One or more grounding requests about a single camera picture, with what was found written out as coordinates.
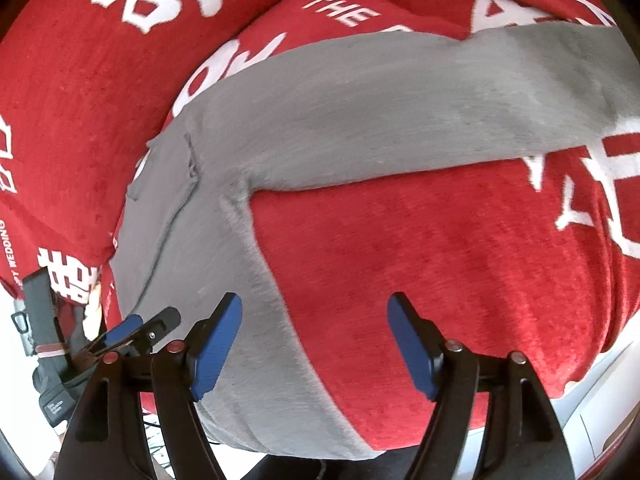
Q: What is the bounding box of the grey towel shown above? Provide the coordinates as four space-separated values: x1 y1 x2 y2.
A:
111 24 632 461

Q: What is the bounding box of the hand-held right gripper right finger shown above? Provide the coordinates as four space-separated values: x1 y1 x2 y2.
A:
387 291 576 480

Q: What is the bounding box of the red printed sofa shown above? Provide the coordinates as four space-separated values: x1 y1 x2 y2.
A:
0 0 640 451

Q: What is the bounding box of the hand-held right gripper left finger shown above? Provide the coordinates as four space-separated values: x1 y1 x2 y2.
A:
54 292 244 480

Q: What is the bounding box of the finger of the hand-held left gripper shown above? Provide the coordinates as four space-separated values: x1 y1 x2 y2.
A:
75 314 151 361
134 306 182 356

